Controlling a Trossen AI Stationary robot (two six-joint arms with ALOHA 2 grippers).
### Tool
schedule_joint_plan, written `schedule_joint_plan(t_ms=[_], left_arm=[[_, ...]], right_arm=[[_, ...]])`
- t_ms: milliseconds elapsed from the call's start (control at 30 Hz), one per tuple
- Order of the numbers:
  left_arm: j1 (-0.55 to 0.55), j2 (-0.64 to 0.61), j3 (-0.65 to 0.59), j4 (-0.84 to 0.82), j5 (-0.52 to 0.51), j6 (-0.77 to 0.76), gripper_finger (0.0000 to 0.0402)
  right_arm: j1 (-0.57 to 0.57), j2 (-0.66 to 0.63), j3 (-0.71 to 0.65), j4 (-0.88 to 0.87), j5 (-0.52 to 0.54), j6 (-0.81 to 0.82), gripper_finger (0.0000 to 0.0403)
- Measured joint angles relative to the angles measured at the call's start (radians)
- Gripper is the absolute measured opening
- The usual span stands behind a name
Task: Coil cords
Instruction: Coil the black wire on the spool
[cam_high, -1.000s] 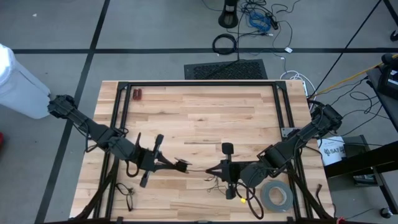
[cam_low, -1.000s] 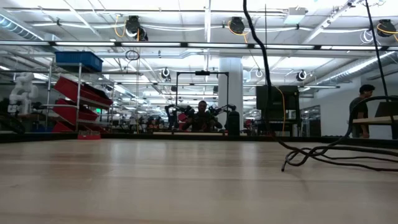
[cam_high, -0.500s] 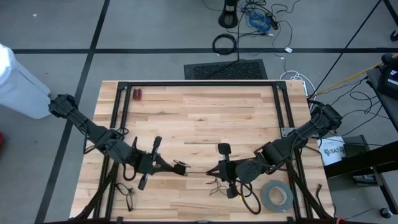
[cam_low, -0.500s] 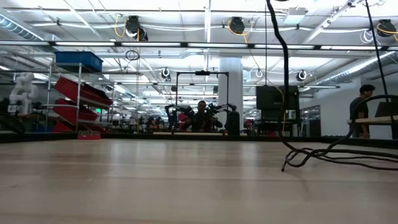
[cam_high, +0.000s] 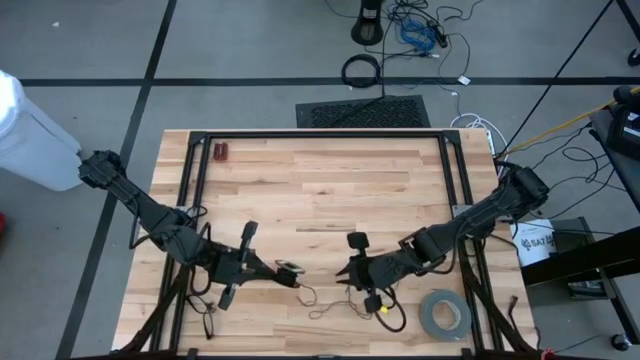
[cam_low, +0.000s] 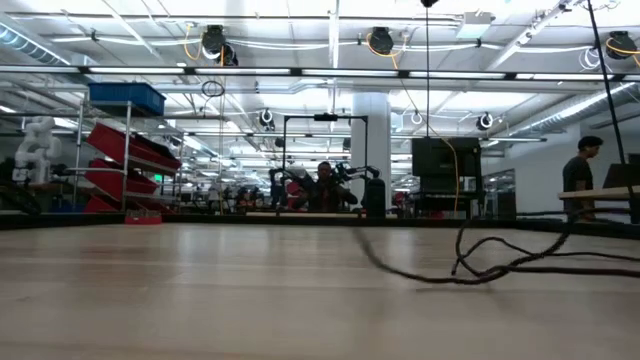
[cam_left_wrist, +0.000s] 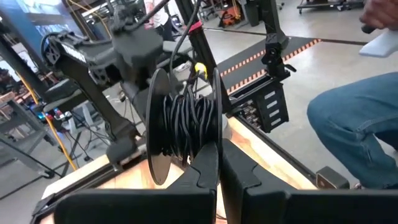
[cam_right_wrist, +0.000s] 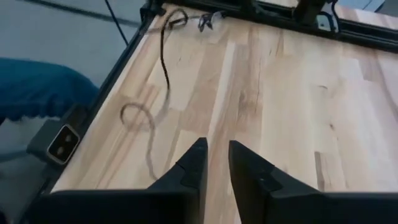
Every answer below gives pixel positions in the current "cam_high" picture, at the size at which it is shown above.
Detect white plastic bin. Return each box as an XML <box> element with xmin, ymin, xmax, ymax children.
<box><xmin>0</xmin><ymin>69</ymin><xmax>89</xmax><ymax>194</ymax></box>

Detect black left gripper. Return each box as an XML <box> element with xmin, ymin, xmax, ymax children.
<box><xmin>207</xmin><ymin>220</ymin><xmax>296</xmax><ymax>311</ymax></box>

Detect yellow floor cable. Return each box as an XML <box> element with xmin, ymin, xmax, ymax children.
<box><xmin>504</xmin><ymin>85</ymin><xmax>640</xmax><ymax>155</ymax></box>

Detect black coiled floor cable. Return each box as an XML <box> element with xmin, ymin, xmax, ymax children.
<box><xmin>340</xmin><ymin>53</ymin><xmax>382</xmax><ymax>90</ymax></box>

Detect blue coiled cable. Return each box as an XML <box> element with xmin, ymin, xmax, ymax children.
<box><xmin>398</xmin><ymin>18</ymin><xmax>437</xmax><ymax>52</ymax></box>

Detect brown braided cable end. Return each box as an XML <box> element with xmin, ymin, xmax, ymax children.
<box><xmin>507</xmin><ymin>294</ymin><xmax>522</xmax><ymax>334</ymax></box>

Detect grey duct tape roll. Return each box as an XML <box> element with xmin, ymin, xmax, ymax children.
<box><xmin>417</xmin><ymin>289</ymin><xmax>472</xmax><ymax>343</ymax></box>

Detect black floor stand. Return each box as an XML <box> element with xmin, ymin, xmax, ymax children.
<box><xmin>349</xmin><ymin>0</ymin><xmax>385</xmax><ymax>46</ymax></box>

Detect black electronic device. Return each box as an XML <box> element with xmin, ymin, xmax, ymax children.
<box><xmin>605</xmin><ymin>84</ymin><xmax>640</xmax><ymax>161</ymax></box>

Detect black floor mat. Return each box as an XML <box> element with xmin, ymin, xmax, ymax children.
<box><xmin>294</xmin><ymin>94</ymin><xmax>432</xmax><ymax>129</ymax></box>

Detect black aluminium table frame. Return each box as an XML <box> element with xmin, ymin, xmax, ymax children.
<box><xmin>112</xmin><ymin>129</ymin><xmax>539</xmax><ymax>360</ymax></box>

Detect black side cart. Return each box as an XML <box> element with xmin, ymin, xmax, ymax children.
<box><xmin>519</xmin><ymin>107</ymin><xmax>640</xmax><ymax>346</ymax></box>

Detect thin black braided cord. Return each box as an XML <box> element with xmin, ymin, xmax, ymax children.
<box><xmin>294</xmin><ymin>282</ymin><xmax>374</xmax><ymax>321</ymax></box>

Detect black power strip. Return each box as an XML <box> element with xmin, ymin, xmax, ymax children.
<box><xmin>428</xmin><ymin>22</ymin><xmax>449</xmax><ymax>49</ymax></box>

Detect clear safety glasses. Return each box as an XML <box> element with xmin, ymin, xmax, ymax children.
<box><xmin>184</xmin><ymin>293</ymin><xmax>217</xmax><ymax>341</ymax></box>

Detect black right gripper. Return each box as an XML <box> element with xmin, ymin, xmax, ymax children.
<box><xmin>335</xmin><ymin>231</ymin><xmax>389</xmax><ymax>315</ymax></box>

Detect white power cable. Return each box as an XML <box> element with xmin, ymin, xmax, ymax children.
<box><xmin>449</xmin><ymin>112</ymin><xmax>507</xmax><ymax>157</ymax></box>

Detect black cable with yellow tag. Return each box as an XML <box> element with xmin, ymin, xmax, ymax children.
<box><xmin>370</xmin><ymin>284</ymin><xmax>409</xmax><ymax>334</ymax></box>

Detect white printed paper sign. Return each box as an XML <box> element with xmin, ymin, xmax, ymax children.
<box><xmin>512</xmin><ymin>218</ymin><xmax>557</xmax><ymax>267</ymax></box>

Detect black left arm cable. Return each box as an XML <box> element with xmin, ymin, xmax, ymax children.
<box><xmin>128</xmin><ymin>204</ymin><xmax>214</xmax><ymax>297</ymax></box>

